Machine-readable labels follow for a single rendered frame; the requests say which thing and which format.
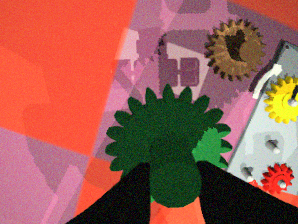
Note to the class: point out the white curved arrow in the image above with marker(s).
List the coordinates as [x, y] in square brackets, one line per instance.
[276, 69]

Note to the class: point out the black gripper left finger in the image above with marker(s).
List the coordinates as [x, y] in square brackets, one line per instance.
[127, 202]

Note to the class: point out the brown gear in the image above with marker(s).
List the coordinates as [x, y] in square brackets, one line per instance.
[236, 50]

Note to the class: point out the dark green gear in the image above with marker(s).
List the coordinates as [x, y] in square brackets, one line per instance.
[171, 134]

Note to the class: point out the red gear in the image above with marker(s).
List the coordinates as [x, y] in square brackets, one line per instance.
[274, 175]

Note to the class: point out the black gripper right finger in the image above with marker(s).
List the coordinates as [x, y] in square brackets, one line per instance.
[226, 199]

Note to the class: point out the grey board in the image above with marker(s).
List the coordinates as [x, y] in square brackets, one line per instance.
[264, 142]

